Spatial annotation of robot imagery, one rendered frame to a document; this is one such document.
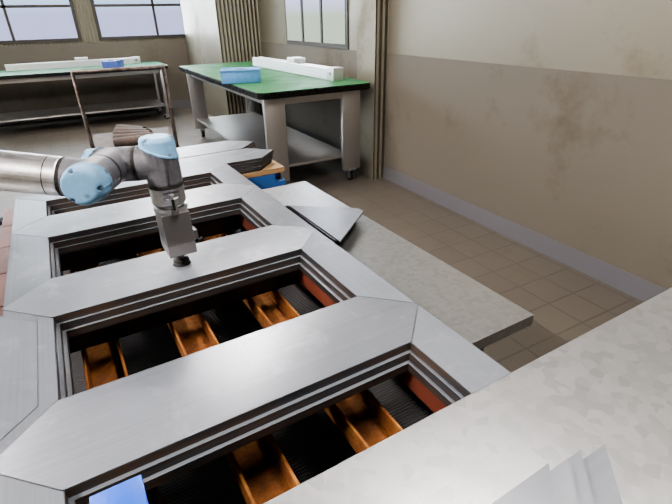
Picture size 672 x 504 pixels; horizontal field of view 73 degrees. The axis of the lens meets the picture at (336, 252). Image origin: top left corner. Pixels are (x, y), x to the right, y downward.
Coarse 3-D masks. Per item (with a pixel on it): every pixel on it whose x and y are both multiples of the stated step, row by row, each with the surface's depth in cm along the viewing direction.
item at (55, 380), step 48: (144, 192) 167; (48, 240) 125; (96, 240) 132; (192, 288) 105; (336, 288) 103; (48, 336) 87; (48, 384) 75; (336, 384) 76; (432, 384) 78; (240, 432) 69; (96, 480) 60; (144, 480) 63
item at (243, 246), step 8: (224, 240) 123; (232, 240) 123; (240, 240) 122; (248, 240) 122; (232, 248) 118; (240, 248) 118; (248, 248) 118; (256, 248) 118; (240, 256) 114; (248, 256) 114; (256, 256) 114; (264, 256) 114
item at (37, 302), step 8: (48, 280) 106; (40, 288) 102; (48, 288) 102; (24, 296) 100; (32, 296) 100; (40, 296) 100; (48, 296) 99; (24, 304) 97; (32, 304) 97; (40, 304) 97; (48, 304) 97; (24, 312) 94; (32, 312) 94; (40, 312) 94; (48, 312) 94
